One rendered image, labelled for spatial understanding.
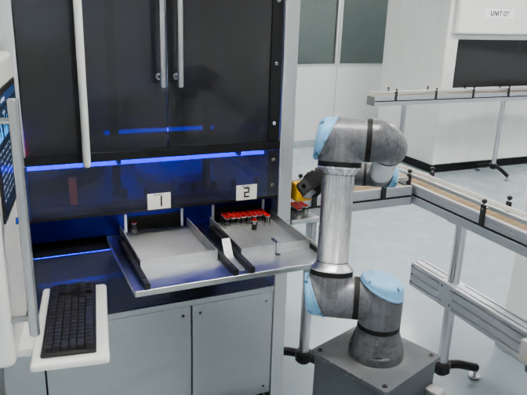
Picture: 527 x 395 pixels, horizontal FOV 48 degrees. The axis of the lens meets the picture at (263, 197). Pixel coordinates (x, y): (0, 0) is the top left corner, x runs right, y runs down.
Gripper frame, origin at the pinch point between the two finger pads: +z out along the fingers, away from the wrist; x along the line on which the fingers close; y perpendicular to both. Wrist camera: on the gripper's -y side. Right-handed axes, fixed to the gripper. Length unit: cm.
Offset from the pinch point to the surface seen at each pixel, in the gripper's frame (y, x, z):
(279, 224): -6.1, -1.7, 15.3
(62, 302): -94, 6, 6
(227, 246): -39.3, -3.5, 0.5
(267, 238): -19.0, -5.9, 8.6
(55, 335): -102, -5, -7
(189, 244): -44.8, 6.4, 12.5
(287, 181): 2.5, 9.9, 6.0
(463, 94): 388, 69, 184
